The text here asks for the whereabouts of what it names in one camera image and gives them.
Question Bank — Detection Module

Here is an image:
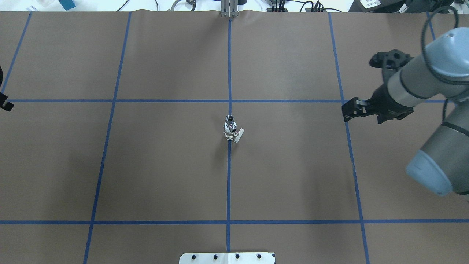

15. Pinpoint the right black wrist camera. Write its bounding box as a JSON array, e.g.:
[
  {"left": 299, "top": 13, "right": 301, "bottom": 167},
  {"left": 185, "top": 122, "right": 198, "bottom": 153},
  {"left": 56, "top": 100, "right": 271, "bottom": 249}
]
[{"left": 369, "top": 49, "right": 414, "bottom": 84}]

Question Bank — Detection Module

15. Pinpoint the white pedestal column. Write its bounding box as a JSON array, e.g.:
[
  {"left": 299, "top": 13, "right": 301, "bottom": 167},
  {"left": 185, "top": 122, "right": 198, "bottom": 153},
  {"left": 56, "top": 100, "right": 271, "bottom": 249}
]
[{"left": 179, "top": 252, "right": 276, "bottom": 264}]

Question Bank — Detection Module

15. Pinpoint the right black camera cable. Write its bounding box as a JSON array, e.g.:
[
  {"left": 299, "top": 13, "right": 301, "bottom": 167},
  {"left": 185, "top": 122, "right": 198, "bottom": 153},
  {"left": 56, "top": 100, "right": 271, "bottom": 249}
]
[{"left": 421, "top": 5, "right": 469, "bottom": 87}]

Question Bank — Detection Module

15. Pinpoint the chrome pipe fitting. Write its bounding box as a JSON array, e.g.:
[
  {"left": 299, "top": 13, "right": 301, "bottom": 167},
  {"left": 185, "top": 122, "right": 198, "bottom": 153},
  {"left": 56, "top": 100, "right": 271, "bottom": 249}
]
[{"left": 224, "top": 115, "right": 237, "bottom": 133}]

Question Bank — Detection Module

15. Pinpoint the white chrome PPR valve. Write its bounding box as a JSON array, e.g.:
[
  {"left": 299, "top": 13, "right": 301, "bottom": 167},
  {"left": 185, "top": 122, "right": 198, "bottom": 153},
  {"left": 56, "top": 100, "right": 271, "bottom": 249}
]
[{"left": 224, "top": 125, "right": 245, "bottom": 143}]

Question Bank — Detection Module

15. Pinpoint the blue block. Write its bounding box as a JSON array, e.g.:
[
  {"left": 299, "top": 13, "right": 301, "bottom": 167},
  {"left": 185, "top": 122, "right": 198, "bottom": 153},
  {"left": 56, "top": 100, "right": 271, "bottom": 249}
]
[{"left": 58, "top": 0, "right": 77, "bottom": 11}]

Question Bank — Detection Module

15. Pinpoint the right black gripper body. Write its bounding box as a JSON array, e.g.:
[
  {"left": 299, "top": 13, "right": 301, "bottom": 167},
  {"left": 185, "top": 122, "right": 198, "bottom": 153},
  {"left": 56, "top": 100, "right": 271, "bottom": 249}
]
[{"left": 368, "top": 85, "right": 414, "bottom": 124}]

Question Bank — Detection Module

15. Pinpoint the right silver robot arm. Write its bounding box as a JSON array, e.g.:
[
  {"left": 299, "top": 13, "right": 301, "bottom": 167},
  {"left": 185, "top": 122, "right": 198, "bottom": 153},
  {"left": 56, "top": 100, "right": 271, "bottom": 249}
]
[{"left": 341, "top": 27, "right": 469, "bottom": 200}]

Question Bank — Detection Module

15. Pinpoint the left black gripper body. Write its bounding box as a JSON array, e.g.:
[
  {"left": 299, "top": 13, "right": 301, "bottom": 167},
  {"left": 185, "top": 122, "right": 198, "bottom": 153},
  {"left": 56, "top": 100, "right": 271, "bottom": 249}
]
[{"left": 0, "top": 67, "right": 14, "bottom": 112}]

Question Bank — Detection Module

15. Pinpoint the aluminium frame post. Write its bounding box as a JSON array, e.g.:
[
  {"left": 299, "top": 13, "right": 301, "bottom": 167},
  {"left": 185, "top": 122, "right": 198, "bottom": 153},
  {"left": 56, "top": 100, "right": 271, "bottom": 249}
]
[{"left": 220, "top": 0, "right": 239, "bottom": 18}]

